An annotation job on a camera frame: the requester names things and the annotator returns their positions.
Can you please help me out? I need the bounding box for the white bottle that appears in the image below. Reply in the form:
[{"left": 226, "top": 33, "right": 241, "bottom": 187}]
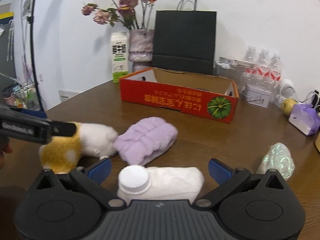
[{"left": 117, "top": 165, "right": 204, "bottom": 204}]

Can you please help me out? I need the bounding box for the yellow white plush toy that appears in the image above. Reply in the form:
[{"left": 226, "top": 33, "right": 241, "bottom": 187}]
[{"left": 39, "top": 122, "right": 118, "bottom": 174}]

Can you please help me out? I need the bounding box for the fluffy lilac towel roll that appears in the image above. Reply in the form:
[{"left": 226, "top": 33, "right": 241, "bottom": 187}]
[{"left": 114, "top": 117, "right": 178, "bottom": 166}]

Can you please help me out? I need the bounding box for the iridescent plastic wrap bundle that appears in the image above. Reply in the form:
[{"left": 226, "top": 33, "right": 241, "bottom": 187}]
[{"left": 256, "top": 142, "right": 295, "bottom": 180}]

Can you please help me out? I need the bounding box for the red orange cardboard box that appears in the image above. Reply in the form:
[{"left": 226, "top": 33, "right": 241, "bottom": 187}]
[{"left": 119, "top": 68, "right": 239, "bottom": 124}]

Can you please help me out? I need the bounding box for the person's left hand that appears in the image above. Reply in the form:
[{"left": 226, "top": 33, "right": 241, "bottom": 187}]
[{"left": 0, "top": 135, "right": 12, "bottom": 169}]

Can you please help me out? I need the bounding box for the floral tin box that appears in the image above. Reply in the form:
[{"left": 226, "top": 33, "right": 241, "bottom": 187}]
[{"left": 244, "top": 85, "right": 272, "bottom": 108}]

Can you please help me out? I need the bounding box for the green yellow apple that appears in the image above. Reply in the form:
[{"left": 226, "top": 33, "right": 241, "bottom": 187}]
[{"left": 281, "top": 98, "right": 298, "bottom": 116}]

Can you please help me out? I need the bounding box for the left water bottle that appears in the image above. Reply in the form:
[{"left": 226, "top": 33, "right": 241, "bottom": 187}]
[{"left": 241, "top": 45, "right": 257, "bottom": 91}]

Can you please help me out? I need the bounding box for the water bottle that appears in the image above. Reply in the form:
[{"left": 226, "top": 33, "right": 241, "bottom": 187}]
[
  {"left": 256, "top": 49, "right": 270, "bottom": 87},
  {"left": 241, "top": 45, "right": 257, "bottom": 91},
  {"left": 267, "top": 53, "right": 282, "bottom": 99}
]

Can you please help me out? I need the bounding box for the purple tissue pack bag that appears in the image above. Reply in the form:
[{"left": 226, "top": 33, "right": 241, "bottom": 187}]
[{"left": 289, "top": 103, "right": 319, "bottom": 136}]

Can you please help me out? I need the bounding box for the yellow mug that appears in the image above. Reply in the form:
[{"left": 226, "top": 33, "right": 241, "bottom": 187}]
[{"left": 315, "top": 132, "right": 320, "bottom": 153}]

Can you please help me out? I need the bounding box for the clear food container with lid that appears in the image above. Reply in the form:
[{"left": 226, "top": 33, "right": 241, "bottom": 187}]
[{"left": 214, "top": 60, "right": 245, "bottom": 80}]

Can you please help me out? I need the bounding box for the black light stand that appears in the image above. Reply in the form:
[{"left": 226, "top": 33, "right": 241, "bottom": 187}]
[{"left": 28, "top": 0, "right": 45, "bottom": 112}]

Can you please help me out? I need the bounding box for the white small desk fan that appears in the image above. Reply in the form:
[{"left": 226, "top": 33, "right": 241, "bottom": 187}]
[{"left": 273, "top": 79, "right": 295, "bottom": 108}]

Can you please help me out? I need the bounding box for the middle water bottle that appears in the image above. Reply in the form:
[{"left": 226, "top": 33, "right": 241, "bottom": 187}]
[{"left": 256, "top": 49, "right": 270, "bottom": 87}]

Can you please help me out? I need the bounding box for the right water bottle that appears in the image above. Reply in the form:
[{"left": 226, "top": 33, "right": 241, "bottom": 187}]
[{"left": 267, "top": 53, "right": 282, "bottom": 99}]

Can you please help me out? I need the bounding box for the purple textured vase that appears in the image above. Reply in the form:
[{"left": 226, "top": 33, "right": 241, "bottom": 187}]
[{"left": 129, "top": 29, "right": 154, "bottom": 72}]

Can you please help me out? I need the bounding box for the white green milk carton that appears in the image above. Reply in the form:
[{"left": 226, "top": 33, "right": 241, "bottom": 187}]
[{"left": 111, "top": 32, "right": 129, "bottom": 83}]

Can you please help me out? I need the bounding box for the black paper shopping bag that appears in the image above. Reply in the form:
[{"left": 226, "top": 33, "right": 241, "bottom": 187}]
[{"left": 151, "top": 0, "right": 217, "bottom": 75}]

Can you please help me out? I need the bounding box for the dried rose bouquet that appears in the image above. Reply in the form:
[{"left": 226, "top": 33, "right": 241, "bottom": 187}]
[{"left": 81, "top": 0, "right": 157, "bottom": 30}]

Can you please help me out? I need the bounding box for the wire rack with bottles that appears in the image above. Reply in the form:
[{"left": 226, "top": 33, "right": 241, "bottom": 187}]
[{"left": 2, "top": 82, "right": 41, "bottom": 111}]

